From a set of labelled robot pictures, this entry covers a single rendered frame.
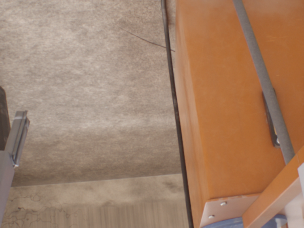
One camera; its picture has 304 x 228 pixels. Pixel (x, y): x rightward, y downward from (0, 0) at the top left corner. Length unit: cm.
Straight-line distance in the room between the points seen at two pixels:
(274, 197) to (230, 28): 48
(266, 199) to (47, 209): 200
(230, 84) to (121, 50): 54
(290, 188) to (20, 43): 98
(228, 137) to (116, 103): 91
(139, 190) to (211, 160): 179
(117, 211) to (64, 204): 30
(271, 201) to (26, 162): 174
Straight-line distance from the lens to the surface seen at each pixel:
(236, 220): 129
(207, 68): 122
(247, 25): 116
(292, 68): 125
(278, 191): 97
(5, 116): 178
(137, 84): 186
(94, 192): 290
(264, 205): 107
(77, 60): 168
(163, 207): 287
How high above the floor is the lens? 86
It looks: 24 degrees down
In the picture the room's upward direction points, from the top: 173 degrees clockwise
